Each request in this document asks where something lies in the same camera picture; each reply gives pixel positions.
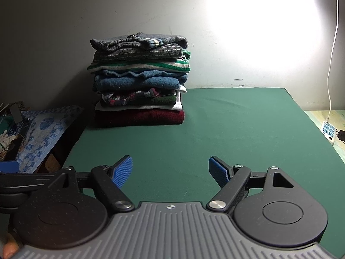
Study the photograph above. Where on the green table mat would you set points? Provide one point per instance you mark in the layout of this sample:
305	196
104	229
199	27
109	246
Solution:
188	129

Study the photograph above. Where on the stack of folded clothes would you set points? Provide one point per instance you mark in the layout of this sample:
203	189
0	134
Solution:
178	106
140	117

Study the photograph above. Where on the dark green garment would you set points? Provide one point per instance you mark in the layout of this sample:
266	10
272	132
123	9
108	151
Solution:
164	99

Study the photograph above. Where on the white gloves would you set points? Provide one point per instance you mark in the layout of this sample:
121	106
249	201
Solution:
6	139

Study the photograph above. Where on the black plug adapter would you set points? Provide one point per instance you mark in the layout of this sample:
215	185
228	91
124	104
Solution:
341	136

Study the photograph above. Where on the blue floral cloth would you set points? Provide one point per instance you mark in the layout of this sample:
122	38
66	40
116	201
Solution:
43	132

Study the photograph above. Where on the grey knit sweater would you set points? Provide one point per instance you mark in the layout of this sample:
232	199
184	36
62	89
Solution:
140	41

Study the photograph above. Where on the multicoloured printed garment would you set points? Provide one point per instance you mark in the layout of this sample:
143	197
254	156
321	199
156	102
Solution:
121	98

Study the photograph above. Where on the person's left hand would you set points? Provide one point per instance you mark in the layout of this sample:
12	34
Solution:
10	249

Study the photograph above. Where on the blue sweater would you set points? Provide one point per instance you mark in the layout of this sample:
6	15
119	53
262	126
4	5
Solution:
134	82

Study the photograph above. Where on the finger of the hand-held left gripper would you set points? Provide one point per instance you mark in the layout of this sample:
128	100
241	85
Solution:
8	167

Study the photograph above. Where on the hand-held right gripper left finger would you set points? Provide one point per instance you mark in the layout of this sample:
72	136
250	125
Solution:
122	171

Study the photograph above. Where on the white power strip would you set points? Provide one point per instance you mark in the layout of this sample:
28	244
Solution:
328	129

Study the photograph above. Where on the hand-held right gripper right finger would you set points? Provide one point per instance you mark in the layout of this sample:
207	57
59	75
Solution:
218	171

